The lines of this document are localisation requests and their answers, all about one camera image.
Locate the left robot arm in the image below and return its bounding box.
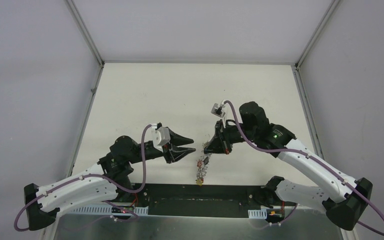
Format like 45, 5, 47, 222
13, 123, 195, 232

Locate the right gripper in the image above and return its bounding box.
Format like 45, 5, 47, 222
203, 118, 257, 155

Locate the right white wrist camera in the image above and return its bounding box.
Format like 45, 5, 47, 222
210, 102, 227, 119

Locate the aluminium frame rail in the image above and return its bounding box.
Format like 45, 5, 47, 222
50, 181, 349, 210

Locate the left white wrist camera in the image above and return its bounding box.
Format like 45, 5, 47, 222
151, 125, 171, 152

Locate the white cable duct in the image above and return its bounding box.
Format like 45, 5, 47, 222
247, 209, 268, 220
68, 203, 149, 217

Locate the left white cable duct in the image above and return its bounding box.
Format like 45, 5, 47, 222
68, 203, 149, 217

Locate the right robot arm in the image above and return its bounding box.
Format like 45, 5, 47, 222
203, 101, 373, 231

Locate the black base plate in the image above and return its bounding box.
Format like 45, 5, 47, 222
100, 182, 297, 219

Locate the right white cable duct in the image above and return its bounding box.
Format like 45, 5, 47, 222
247, 209, 268, 220

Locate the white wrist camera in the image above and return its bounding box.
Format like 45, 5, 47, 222
151, 125, 171, 152
210, 102, 227, 119

